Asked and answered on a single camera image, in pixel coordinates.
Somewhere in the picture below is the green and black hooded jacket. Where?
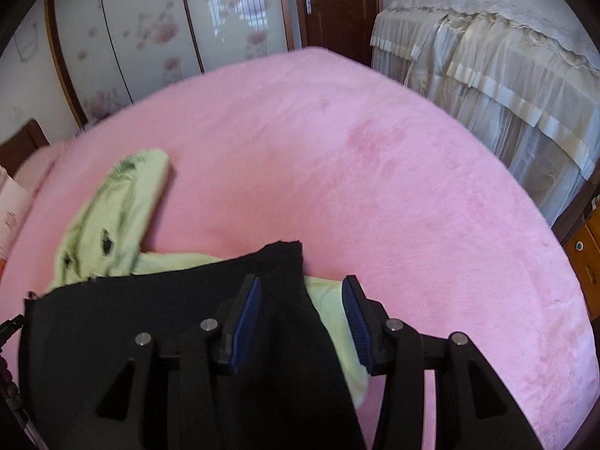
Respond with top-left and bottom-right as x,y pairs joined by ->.
18,149 -> 365,449

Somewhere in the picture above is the pink plush bed blanket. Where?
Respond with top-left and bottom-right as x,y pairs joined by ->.
1,48 -> 599,449

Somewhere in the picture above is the pink cartoon pillow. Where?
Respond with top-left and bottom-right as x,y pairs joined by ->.
0,168 -> 33,261

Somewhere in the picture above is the wooden bedside cabinet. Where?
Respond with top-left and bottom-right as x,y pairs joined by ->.
564,208 -> 600,320

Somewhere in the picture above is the pink striped flat pillow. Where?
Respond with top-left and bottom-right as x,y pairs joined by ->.
12,141 -> 69,197

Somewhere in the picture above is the dark wooden headboard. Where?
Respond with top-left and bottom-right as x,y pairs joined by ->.
0,119 -> 50,176

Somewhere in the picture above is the lace covered furniture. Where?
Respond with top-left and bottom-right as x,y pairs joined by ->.
370,0 -> 599,224

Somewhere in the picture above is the floral sliding wardrobe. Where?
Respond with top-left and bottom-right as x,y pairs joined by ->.
44,0 -> 294,127

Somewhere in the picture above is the brown wooden door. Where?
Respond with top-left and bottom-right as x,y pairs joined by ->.
296,0 -> 380,66

